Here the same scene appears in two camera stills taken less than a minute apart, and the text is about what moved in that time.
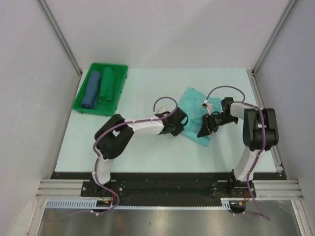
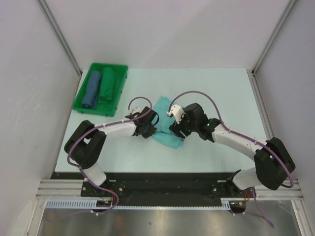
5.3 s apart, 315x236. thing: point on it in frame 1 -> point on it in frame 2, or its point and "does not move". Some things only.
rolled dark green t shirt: x=107 y=85 does not move
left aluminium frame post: x=59 y=35 does not move
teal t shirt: x=191 y=102 -> x=164 y=135
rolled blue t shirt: x=90 y=95 does not move
